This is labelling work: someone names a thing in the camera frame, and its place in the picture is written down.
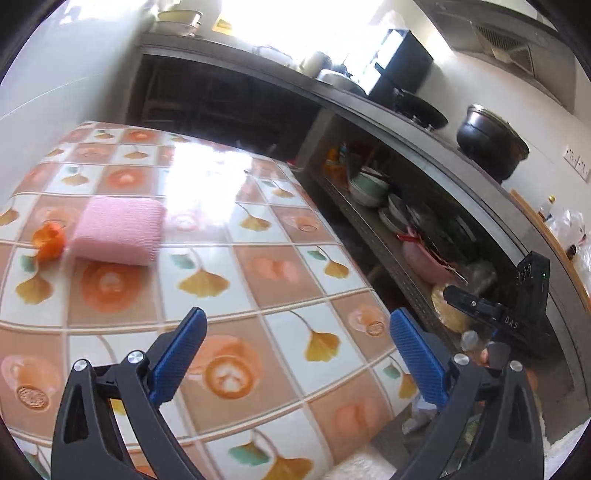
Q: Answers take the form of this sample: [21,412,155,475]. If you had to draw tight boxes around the stack of bowls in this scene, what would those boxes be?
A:
[348,168,391,208]

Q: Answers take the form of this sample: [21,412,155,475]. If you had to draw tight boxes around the pink plastic basin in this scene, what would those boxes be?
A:
[401,231,462,284]

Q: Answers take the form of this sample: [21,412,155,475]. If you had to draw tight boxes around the wooden cutting board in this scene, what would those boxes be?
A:
[509,188,591,310]

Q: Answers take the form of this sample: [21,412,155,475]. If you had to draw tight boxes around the clear plastic bags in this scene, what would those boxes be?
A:
[545,208,591,259]

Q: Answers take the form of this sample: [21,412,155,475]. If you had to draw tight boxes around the white wall socket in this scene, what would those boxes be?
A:
[563,147,591,181]

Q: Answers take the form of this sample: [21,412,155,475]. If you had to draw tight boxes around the beige electric kettle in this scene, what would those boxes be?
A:
[300,51,331,77]

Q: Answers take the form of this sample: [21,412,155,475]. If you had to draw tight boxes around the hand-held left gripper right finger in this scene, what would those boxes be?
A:
[389,308,543,480]

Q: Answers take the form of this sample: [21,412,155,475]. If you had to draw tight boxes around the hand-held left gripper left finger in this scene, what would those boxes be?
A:
[51,307,208,480]

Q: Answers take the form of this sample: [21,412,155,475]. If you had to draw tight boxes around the patterned vinyl tablecloth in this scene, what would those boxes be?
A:
[0,121,421,480]

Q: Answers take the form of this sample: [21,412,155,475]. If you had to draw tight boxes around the stack of plates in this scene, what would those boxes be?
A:
[379,194,416,234]

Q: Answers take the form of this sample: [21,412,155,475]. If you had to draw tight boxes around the black cooking pot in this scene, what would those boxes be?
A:
[456,104,531,183]

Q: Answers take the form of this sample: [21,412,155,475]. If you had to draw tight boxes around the black wok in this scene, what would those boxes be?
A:
[392,88,450,131]

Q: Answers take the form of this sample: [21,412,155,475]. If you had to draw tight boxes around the bright window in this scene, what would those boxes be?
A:
[217,0,393,56]

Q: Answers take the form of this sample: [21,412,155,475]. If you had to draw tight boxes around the range hood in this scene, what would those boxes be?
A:
[416,0,578,112]

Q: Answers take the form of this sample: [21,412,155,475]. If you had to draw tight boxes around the black kitchen cabinet appliance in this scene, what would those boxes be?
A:
[367,28,435,109]

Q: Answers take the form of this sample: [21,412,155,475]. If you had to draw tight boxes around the steel pot with lid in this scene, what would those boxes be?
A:
[316,68,368,97]

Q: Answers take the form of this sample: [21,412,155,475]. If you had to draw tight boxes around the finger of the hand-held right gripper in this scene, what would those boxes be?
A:
[443,285,504,324]

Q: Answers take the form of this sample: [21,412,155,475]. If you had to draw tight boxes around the pink folded towel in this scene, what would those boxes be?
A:
[68,195,167,267]

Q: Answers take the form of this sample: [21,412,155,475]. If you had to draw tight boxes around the yellow food bag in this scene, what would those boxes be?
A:
[431,282,476,334]

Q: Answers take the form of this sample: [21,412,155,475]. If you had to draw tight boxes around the orange peel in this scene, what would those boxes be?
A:
[31,222,66,263]

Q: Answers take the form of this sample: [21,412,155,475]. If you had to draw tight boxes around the yellow-green enamel basin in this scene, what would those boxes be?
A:
[157,9,204,38]

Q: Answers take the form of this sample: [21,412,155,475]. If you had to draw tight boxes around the orange snack bag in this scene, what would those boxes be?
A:
[323,147,348,185]

